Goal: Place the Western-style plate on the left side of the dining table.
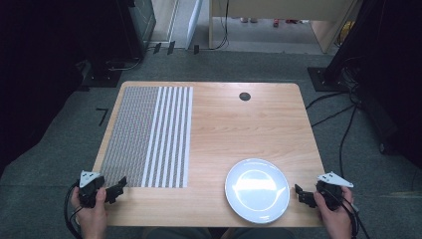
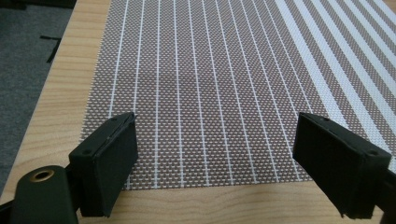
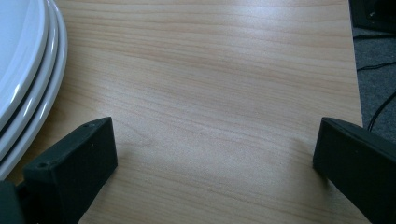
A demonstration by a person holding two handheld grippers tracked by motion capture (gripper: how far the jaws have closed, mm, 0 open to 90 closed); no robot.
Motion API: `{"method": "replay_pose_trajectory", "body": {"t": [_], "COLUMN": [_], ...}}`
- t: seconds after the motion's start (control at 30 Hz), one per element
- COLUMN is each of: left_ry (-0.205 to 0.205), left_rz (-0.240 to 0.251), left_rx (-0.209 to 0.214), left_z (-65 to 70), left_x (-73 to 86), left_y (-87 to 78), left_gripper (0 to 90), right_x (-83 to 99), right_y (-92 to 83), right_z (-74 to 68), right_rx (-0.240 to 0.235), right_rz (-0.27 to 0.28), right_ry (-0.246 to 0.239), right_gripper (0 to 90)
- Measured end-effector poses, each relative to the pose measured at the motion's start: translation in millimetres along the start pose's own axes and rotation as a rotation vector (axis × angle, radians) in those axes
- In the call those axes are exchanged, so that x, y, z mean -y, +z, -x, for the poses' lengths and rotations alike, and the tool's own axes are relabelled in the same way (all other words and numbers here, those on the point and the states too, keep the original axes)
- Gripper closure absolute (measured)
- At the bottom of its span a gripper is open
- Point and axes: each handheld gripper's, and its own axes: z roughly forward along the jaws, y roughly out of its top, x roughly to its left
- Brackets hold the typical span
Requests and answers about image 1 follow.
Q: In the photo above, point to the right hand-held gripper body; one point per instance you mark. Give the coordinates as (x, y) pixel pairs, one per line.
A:
(331, 194)

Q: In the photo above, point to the yellow object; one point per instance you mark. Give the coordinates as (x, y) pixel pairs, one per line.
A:
(346, 33)

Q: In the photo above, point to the black tape strip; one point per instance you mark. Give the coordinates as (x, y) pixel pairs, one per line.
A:
(157, 48)
(196, 49)
(171, 47)

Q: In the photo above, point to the red object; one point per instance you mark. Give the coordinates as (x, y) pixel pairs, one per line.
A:
(285, 21)

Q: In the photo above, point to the black stand base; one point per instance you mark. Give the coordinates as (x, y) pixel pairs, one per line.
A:
(103, 78)
(323, 79)

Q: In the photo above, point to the grey striped placemat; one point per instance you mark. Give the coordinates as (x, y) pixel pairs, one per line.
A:
(139, 139)

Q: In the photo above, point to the person's left hand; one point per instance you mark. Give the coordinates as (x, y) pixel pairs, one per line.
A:
(93, 219)

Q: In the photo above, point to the light wooden desk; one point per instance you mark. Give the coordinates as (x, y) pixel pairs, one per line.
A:
(282, 8)

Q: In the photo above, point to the person's right hand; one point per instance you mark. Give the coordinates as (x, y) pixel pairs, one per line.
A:
(336, 222)

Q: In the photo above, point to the dark cabinet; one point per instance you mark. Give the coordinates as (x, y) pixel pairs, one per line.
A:
(142, 23)

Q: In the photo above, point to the white round plate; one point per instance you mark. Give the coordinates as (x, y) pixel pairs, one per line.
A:
(257, 191)

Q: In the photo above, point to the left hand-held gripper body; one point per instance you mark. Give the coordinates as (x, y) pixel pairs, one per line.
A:
(90, 189)

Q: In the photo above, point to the white board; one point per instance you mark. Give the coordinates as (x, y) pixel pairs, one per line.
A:
(194, 23)

